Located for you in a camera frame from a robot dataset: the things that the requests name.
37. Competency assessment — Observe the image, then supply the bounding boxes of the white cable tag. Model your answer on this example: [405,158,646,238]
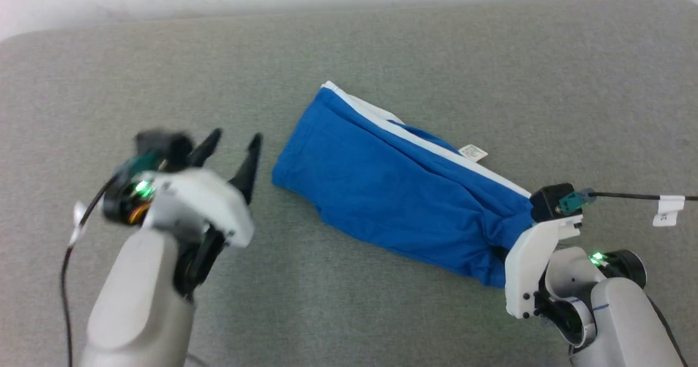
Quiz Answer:
[71,201,89,245]
[653,195,685,227]

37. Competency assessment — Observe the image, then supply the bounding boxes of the white right cable tag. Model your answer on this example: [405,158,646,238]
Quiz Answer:
[653,195,685,227]

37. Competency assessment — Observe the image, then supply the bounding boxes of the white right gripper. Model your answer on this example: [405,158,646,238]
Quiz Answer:
[504,214,583,320]

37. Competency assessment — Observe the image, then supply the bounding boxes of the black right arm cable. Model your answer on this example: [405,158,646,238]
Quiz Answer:
[559,189,698,215]

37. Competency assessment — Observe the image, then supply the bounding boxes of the white left cable tag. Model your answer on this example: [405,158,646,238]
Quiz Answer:
[71,201,89,245]

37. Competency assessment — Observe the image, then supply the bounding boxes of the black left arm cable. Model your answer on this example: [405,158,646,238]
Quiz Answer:
[61,152,163,367]

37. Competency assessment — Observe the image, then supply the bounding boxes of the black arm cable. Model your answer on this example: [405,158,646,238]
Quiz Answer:
[61,152,163,367]
[559,189,698,215]

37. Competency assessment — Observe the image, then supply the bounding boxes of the blue shorts with white trim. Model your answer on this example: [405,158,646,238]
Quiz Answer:
[272,81,535,289]

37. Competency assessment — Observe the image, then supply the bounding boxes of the grey fabric sofa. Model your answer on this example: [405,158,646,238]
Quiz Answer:
[0,0,698,367]

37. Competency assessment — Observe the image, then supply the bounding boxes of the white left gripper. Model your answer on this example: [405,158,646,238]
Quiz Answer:
[144,128,263,247]

